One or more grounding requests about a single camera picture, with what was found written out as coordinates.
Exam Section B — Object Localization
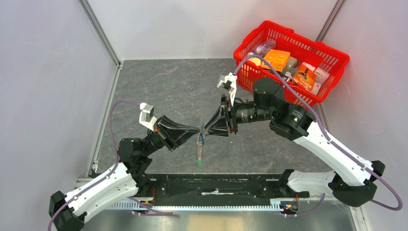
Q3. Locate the white small box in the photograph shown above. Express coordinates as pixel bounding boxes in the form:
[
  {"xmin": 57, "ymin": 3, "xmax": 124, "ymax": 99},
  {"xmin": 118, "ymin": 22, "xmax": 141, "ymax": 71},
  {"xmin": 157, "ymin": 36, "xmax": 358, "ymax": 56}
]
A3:
[{"xmin": 311, "ymin": 68, "xmax": 330, "ymax": 95}]

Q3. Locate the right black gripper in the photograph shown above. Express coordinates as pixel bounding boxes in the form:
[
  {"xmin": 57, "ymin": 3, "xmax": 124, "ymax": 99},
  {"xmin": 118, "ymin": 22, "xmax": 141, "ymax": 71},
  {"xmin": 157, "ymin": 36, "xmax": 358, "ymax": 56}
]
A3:
[{"xmin": 203, "ymin": 94, "xmax": 273, "ymax": 138}]

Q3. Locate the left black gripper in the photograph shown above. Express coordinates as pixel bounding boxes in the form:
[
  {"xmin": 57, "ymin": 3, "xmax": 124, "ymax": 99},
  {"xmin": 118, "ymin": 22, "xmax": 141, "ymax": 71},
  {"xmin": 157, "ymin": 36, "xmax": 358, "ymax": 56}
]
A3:
[{"xmin": 142, "ymin": 115, "xmax": 200, "ymax": 157}]

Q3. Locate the right aluminium frame post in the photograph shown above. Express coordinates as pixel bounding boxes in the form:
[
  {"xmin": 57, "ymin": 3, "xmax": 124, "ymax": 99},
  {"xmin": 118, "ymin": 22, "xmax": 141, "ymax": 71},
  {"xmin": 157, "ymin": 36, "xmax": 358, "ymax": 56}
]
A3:
[{"xmin": 315, "ymin": 0, "xmax": 347, "ymax": 42}]

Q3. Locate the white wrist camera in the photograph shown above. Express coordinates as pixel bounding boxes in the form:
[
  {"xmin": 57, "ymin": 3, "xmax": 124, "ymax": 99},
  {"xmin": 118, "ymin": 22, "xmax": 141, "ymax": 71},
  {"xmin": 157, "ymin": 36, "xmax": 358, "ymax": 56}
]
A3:
[
  {"xmin": 139, "ymin": 103, "xmax": 158, "ymax": 131},
  {"xmin": 217, "ymin": 73, "xmax": 237, "ymax": 106}
]

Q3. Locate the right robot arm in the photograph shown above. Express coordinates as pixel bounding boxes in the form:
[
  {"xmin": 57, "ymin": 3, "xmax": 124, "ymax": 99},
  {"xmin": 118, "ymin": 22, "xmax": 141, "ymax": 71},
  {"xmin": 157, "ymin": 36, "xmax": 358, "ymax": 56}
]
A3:
[{"xmin": 204, "ymin": 76, "xmax": 385, "ymax": 207}]

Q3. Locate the clear plastic bottle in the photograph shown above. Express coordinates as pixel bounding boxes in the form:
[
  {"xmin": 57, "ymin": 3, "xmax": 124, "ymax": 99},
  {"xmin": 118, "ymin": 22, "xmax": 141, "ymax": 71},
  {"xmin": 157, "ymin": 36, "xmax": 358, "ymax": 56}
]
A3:
[{"xmin": 251, "ymin": 39, "xmax": 276, "ymax": 57}]

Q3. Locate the aluminium frame post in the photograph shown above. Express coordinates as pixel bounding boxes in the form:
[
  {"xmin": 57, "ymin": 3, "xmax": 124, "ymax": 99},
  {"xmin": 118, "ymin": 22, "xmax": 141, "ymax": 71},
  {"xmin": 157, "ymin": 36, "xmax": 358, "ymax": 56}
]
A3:
[
  {"xmin": 78, "ymin": 0, "xmax": 121, "ymax": 66},
  {"xmin": 315, "ymin": 0, "xmax": 347, "ymax": 42}
]

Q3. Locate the red plastic shopping basket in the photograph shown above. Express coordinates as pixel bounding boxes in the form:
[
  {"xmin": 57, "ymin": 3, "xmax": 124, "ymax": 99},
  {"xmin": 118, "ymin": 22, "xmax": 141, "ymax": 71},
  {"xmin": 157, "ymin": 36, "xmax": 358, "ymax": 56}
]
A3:
[{"xmin": 233, "ymin": 20, "xmax": 350, "ymax": 108}]

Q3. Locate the purple cable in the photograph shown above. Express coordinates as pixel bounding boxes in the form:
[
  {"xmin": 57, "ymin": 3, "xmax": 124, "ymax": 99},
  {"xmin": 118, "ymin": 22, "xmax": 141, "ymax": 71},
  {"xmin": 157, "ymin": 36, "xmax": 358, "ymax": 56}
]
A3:
[
  {"xmin": 233, "ymin": 54, "xmax": 404, "ymax": 212},
  {"xmin": 48, "ymin": 100, "xmax": 143, "ymax": 231}
]

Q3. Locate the orange cardboard box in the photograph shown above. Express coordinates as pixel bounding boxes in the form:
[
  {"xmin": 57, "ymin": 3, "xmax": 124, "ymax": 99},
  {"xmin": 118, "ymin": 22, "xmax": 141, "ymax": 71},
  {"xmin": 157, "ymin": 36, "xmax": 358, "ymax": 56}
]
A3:
[{"xmin": 264, "ymin": 50, "xmax": 291, "ymax": 72}]

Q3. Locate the blue tagged key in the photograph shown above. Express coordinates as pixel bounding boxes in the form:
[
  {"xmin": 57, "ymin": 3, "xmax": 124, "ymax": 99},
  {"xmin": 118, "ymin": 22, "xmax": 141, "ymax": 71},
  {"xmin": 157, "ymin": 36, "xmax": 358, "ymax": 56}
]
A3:
[{"xmin": 200, "ymin": 133, "xmax": 206, "ymax": 146}]

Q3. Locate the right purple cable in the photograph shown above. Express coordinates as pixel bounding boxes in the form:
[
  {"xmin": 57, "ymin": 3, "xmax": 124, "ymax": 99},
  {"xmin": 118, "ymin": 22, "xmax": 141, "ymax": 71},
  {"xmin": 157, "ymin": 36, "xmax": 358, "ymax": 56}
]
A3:
[{"xmin": 233, "ymin": 54, "xmax": 404, "ymax": 212}]

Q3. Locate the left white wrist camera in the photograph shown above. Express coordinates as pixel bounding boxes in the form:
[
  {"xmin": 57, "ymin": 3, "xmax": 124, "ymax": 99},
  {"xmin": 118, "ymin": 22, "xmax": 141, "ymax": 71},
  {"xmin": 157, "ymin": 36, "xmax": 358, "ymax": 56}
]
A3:
[{"xmin": 139, "ymin": 103, "xmax": 158, "ymax": 131}]

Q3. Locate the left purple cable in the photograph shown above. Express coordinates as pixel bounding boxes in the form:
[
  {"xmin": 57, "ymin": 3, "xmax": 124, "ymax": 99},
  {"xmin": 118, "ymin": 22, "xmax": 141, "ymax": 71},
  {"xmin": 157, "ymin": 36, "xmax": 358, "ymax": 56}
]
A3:
[{"xmin": 48, "ymin": 100, "xmax": 143, "ymax": 231}]

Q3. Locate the slotted cable duct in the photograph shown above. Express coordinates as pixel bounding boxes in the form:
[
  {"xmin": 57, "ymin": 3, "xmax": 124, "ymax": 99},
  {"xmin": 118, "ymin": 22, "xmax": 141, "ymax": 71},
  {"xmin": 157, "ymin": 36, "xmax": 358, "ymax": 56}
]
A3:
[{"xmin": 107, "ymin": 199, "xmax": 284, "ymax": 212}]

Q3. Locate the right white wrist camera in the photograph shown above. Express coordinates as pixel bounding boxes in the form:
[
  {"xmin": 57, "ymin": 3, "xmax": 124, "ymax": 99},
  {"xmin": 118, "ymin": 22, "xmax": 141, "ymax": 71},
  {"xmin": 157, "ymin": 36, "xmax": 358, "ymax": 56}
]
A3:
[{"xmin": 217, "ymin": 73, "xmax": 237, "ymax": 106}]

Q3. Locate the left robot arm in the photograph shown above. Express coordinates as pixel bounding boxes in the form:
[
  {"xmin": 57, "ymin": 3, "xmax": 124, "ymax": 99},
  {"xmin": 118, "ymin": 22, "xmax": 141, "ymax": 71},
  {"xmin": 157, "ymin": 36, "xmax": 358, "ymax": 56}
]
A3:
[{"xmin": 48, "ymin": 115, "xmax": 205, "ymax": 231}]

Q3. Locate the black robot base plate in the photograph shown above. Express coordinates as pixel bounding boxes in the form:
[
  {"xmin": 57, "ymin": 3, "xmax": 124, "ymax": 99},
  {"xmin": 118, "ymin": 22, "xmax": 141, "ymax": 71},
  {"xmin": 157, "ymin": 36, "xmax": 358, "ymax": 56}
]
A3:
[{"xmin": 136, "ymin": 174, "xmax": 310, "ymax": 206}]

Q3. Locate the orange white product box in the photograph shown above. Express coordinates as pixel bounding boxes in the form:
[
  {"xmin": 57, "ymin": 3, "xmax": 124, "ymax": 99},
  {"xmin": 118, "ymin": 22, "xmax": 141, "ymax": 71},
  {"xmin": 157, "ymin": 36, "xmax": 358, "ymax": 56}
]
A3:
[{"xmin": 292, "ymin": 62, "xmax": 317, "ymax": 91}]

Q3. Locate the left aluminium frame post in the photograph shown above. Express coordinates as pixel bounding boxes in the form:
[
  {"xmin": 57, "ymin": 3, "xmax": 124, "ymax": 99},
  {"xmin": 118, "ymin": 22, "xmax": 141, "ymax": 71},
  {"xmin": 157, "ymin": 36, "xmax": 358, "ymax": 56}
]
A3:
[{"xmin": 78, "ymin": 0, "xmax": 121, "ymax": 66}]

